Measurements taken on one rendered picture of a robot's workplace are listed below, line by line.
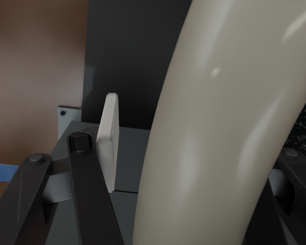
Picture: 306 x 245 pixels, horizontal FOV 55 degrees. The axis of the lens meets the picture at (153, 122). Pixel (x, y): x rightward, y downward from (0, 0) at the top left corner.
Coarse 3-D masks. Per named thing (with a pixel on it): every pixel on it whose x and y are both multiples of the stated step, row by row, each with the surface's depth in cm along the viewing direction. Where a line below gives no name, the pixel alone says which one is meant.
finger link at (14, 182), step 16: (32, 160) 12; (48, 160) 12; (16, 176) 11; (32, 176) 11; (48, 176) 12; (16, 192) 10; (32, 192) 10; (0, 208) 10; (16, 208) 10; (32, 208) 10; (48, 208) 13; (0, 224) 9; (16, 224) 9; (32, 224) 10; (48, 224) 12; (0, 240) 8; (16, 240) 9; (32, 240) 10
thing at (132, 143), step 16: (64, 112) 113; (80, 112) 114; (64, 128) 117; (80, 128) 110; (128, 128) 115; (64, 144) 99; (128, 144) 104; (144, 144) 105; (128, 160) 95; (128, 176) 87; (112, 192) 80; (128, 192) 81; (64, 208) 73; (128, 208) 75; (64, 224) 68; (128, 224) 71; (48, 240) 64; (64, 240) 64; (128, 240) 66
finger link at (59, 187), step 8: (88, 128) 17; (96, 128) 17; (96, 136) 16; (96, 152) 14; (56, 160) 13; (64, 160) 13; (56, 168) 13; (64, 168) 13; (56, 176) 12; (64, 176) 13; (48, 184) 12; (56, 184) 13; (64, 184) 13; (48, 192) 13; (56, 192) 13; (64, 192) 13; (72, 192) 13; (48, 200) 13; (56, 200) 13
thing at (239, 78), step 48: (192, 0) 6; (240, 0) 5; (288, 0) 5; (192, 48) 6; (240, 48) 5; (288, 48) 5; (192, 96) 6; (240, 96) 5; (288, 96) 5; (192, 144) 6; (240, 144) 6; (144, 192) 7; (192, 192) 6; (240, 192) 6; (144, 240) 7; (192, 240) 7; (240, 240) 7
